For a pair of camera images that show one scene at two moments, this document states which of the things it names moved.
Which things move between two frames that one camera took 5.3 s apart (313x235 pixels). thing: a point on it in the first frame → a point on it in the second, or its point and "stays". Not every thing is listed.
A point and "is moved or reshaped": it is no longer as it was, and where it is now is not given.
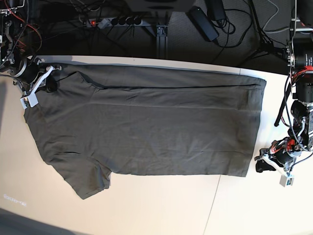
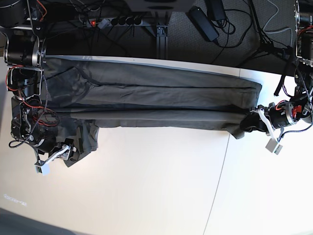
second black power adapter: x=215 y=10 stays
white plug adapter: x=104 y=23 stays
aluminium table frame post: x=162 y=41 stays
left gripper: x=34 y=75 → x=63 y=151
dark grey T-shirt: x=106 y=119 is moved or reshaped
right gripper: x=282 y=152 → x=281 y=115
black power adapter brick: x=203 y=23 stays
